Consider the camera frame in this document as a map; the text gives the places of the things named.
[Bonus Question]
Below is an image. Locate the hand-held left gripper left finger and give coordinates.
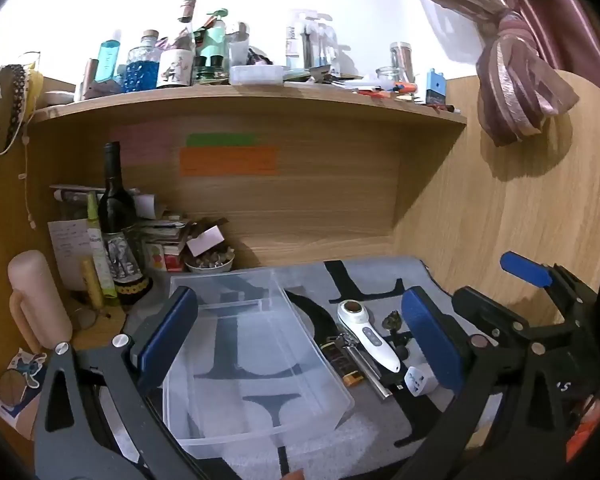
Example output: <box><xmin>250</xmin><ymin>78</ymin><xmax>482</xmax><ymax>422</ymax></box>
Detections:
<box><xmin>32</xmin><ymin>286</ymin><xmax>241</xmax><ymax>480</ymax></box>

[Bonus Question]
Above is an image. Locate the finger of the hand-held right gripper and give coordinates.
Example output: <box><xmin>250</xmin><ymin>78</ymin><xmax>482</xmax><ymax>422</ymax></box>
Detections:
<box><xmin>452</xmin><ymin>286</ymin><xmax>536</xmax><ymax>347</ymax></box>
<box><xmin>500</xmin><ymin>251</ymin><xmax>600</xmax><ymax>321</ymax></box>

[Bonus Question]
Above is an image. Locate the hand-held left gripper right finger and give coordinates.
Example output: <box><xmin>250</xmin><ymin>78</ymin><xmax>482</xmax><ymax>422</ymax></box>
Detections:
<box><xmin>395</xmin><ymin>286</ymin><xmax>576</xmax><ymax>480</ymax></box>

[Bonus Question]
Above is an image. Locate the small dark figurine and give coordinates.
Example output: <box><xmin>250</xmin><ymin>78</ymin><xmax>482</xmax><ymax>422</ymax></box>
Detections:
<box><xmin>382</xmin><ymin>311</ymin><xmax>411</xmax><ymax>361</ymax></box>

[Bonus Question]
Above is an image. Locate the white handheld massager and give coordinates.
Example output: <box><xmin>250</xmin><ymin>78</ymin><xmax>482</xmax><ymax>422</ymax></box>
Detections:
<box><xmin>336</xmin><ymin>300</ymin><xmax>401</xmax><ymax>373</ymax></box>

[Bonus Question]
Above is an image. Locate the silver metal tool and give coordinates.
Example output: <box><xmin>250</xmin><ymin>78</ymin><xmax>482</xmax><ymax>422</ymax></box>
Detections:
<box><xmin>337</xmin><ymin>335</ymin><xmax>393</xmax><ymax>401</ymax></box>

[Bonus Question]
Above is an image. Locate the clear plastic storage box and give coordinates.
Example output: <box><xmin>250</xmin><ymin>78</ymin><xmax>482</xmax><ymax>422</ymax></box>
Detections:
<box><xmin>162</xmin><ymin>266</ymin><xmax>356</xmax><ymax>461</ymax></box>

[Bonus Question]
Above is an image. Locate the white plug adapter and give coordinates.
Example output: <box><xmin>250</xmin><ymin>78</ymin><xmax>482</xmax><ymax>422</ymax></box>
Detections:
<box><xmin>404</xmin><ymin>366</ymin><xmax>438</xmax><ymax>397</ymax></box>

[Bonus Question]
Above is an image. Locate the small bowl of trinkets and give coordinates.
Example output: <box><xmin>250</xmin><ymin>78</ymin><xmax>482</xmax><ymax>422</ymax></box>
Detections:
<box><xmin>185</xmin><ymin>247</ymin><xmax>236</xmax><ymax>273</ymax></box>

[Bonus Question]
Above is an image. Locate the yellow tube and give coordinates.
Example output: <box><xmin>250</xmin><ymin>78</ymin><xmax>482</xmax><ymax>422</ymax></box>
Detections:
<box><xmin>80</xmin><ymin>257</ymin><xmax>106</xmax><ymax>309</ymax></box>

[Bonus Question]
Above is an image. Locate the stack of books and boxes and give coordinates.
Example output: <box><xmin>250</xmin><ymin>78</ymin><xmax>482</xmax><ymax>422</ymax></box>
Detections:
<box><xmin>140</xmin><ymin>215</ymin><xmax>231</xmax><ymax>273</ymax></box>

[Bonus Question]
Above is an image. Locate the white card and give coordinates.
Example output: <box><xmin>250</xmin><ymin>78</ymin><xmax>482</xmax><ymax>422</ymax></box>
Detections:
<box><xmin>186</xmin><ymin>226</ymin><xmax>225</xmax><ymax>257</ymax></box>

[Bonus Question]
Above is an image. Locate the grey mat with black letters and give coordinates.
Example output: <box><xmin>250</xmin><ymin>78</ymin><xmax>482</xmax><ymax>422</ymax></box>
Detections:
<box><xmin>120</xmin><ymin>255</ymin><xmax>481</xmax><ymax>480</ymax></box>

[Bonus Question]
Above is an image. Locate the yellow-green tube bottle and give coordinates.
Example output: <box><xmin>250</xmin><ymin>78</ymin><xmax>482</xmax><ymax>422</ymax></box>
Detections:
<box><xmin>85</xmin><ymin>192</ymin><xmax>118</xmax><ymax>306</ymax></box>

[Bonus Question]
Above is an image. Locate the white paper note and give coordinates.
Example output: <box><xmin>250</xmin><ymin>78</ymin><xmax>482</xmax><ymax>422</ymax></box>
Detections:
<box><xmin>47</xmin><ymin>217</ymin><xmax>93</xmax><ymax>291</ymax></box>

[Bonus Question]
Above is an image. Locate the dark wine bottle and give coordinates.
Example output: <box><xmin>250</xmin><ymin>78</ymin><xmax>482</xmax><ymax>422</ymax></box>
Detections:
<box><xmin>97</xmin><ymin>141</ymin><xmax>153</xmax><ymax>306</ymax></box>

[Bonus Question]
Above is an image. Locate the cartoon sticker card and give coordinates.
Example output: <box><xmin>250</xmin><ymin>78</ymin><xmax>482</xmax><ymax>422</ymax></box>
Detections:
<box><xmin>0</xmin><ymin>350</ymin><xmax>48</xmax><ymax>436</ymax></box>

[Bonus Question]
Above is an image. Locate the person's red garment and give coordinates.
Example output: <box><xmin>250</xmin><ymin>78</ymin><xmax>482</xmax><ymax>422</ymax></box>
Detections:
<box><xmin>566</xmin><ymin>397</ymin><xmax>600</xmax><ymax>463</ymax></box>

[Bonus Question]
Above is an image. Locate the rolled paper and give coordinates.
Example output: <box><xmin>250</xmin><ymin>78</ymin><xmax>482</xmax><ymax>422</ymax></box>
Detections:
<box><xmin>50</xmin><ymin>185</ymin><xmax>158</xmax><ymax>218</ymax></box>

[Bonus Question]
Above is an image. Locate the orange sticky note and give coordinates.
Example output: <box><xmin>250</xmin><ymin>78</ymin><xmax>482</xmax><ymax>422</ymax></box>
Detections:
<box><xmin>180</xmin><ymin>146</ymin><xmax>278</xmax><ymax>177</ymax></box>

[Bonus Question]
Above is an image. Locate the pink striped curtain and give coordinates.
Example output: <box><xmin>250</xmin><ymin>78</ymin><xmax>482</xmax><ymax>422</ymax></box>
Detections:
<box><xmin>397</xmin><ymin>0</ymin><xmax>600</xmax><ymax>147</ymax></box>

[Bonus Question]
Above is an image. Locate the pink sticky note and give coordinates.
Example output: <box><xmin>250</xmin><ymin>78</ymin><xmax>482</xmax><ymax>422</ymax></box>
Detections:
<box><xmin>112</xmin><ymin>125</ymin><xmax>173</xmax><ymax>165</ymax></box>

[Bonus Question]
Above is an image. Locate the blue box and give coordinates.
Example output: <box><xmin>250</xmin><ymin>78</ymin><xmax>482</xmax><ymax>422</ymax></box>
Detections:
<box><xmin>426</xmin><ymin>69</ymin><xmax>447</xmax><ymax>106</ymax></box>

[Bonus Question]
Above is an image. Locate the green sticky note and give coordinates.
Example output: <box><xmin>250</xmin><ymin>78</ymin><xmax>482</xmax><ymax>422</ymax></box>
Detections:
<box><xmin>186</xmin><ymin>133</ymin><xmax>257</xmax><ymax>148</ymax></box>

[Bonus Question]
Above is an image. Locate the tall glass jar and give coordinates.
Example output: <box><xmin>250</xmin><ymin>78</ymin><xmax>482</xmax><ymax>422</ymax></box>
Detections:
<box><xmin>390</xmin><ymin>42</ymin><xmax>413</xmax><ymax>83</ymax></box>

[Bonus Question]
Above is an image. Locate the wooden shelf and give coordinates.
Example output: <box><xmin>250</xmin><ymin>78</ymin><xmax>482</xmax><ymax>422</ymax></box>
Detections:
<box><xmin>27</xmin><ymin>82</ymin><xmax>468</xmax><ymax>126</ymax></box>

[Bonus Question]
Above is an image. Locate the white label glass bottle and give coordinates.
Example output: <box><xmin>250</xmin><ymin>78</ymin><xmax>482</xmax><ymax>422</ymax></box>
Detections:
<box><xmin>157</xmin><ymin>0</ymin><xmax>197</xmax><ymax>90</ymax></box>

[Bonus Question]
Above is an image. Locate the glass bottle with blue beads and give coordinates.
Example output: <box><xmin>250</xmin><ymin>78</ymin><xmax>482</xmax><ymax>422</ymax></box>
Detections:
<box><xmin>125</xmin><ymin>30</ymin><xmax>161</xmax><ymax>93</ymax></box>

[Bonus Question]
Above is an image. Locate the small clear lidded box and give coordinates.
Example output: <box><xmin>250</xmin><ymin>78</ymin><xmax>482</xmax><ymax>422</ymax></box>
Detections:
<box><xmin>230</xmin><ymin>65</ymin><xmax>286</xmax><ymax>86</ymax></box>

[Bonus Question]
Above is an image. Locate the blue liquid bottle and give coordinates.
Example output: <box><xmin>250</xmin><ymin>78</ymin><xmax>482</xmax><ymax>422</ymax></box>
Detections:
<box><xmin>95</xmin><ymin>40</ymin><xmax>122</xmax><ymax>83</ymax></box>

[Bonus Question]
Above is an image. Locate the clear acrylic organizer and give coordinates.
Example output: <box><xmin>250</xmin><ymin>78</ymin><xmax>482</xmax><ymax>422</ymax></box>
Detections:
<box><xmin>285</xmin><ymin>9</ymin><xmax>338</xmax><ymax>71</ymax></box>

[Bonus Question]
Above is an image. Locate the pink cylinder with handle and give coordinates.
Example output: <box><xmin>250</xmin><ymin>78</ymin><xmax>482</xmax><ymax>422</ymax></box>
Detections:
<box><xmin>7</xmin><ymin>251</ymin><xmax>74</xmax><ymax>353</ymax></box>

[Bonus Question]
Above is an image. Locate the beaded cord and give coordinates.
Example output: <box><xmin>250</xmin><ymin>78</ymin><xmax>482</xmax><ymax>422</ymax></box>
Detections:
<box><xmin>19</xmin><ymin>132</ymin><xmax>37</xmax><ymax>228</ymax></box>

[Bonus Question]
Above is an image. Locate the patterned strap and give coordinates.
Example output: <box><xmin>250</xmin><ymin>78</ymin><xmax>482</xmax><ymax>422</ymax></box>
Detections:
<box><xmin>0</xmin><ymin>64</ymin><xmax>43</xmax><ymax>156</ymax></box>

